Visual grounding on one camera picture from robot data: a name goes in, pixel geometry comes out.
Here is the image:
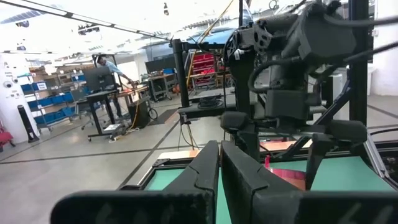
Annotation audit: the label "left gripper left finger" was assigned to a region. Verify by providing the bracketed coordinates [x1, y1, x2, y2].
[162, 139, 221, 196]

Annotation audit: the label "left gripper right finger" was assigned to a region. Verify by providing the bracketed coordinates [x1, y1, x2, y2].
[220, 140, 305, 224]

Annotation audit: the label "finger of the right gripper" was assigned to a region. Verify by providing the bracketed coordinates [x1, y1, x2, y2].
[305, 133, 334, 191]
[236, 129, 262, 163]

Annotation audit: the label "salmon-sided tin can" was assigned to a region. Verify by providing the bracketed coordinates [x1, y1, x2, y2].
[267, 167, 308, 192]

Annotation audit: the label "green table mat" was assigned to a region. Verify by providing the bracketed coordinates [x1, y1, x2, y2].
[143, 154, 396, 224]

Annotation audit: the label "grey equipment cart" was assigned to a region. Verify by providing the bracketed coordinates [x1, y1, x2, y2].
[176, 86, 240, 121]

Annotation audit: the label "black computer tower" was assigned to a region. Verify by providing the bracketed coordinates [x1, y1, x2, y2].
[127, 99, 150, 129]

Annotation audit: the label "red bin rack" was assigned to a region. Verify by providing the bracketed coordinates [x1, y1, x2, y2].
[190, 52, 219, 85]

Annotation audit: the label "black cart pole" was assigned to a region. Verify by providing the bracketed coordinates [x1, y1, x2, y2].
[169, 37, 226, 109]

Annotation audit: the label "metal workbench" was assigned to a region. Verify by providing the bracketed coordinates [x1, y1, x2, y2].
[148, 73, 178, 103]

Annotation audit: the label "black desk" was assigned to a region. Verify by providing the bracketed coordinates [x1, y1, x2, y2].
[84, 89, 121, 138]

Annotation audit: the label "person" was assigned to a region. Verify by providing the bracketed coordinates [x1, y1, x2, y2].
[95, 55, 135, 119]

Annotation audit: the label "black monitor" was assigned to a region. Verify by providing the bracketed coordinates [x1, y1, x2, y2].
[81, 66, 116, 91]

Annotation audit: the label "blue bin shelving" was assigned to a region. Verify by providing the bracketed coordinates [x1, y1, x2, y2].
[19, 70, 82, 133]

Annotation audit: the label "black tower device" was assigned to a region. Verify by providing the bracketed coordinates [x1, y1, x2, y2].
[17, 104, 40, 144]

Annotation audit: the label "red stool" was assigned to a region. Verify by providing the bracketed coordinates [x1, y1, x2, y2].
[0, 129, 16, 149]

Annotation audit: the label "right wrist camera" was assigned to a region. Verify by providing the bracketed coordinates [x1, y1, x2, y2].
[265, 89, 313, 121]

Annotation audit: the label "coiled black cable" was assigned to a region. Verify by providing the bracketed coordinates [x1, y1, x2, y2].
[196, 95, 225, 110]

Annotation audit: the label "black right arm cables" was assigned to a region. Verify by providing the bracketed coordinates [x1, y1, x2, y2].
[248, 0, 398, 94]

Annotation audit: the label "yellow cable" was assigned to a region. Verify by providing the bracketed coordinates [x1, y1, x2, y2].
[185, 0, 234, 88]

